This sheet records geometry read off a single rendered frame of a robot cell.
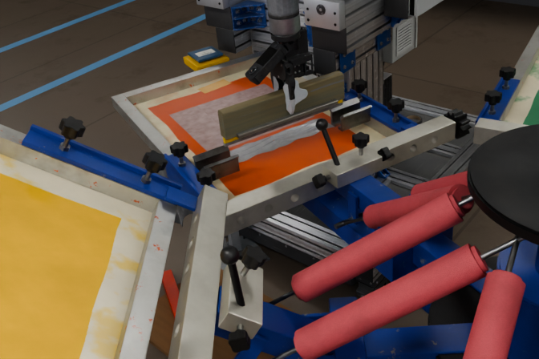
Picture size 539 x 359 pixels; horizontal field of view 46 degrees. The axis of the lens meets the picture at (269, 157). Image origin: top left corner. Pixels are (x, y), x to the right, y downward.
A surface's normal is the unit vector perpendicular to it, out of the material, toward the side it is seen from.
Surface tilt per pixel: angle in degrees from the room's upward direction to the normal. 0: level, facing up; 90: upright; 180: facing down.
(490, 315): 32
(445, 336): 0
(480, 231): 0
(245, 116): 91
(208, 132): 0
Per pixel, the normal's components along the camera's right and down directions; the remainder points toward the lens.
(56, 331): 0.45, -0.76
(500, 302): -0.19, -0.45
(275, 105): 0.50, 0.43
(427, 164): -0.09, -0.85
